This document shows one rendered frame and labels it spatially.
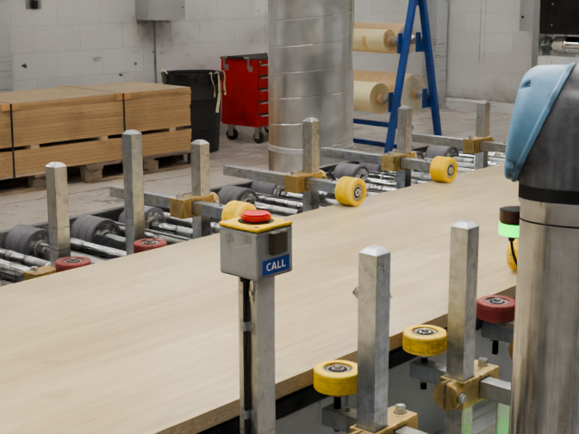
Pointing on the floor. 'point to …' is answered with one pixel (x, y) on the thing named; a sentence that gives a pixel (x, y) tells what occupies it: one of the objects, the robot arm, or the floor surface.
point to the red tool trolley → (245, 94)
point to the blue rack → (404, 77)
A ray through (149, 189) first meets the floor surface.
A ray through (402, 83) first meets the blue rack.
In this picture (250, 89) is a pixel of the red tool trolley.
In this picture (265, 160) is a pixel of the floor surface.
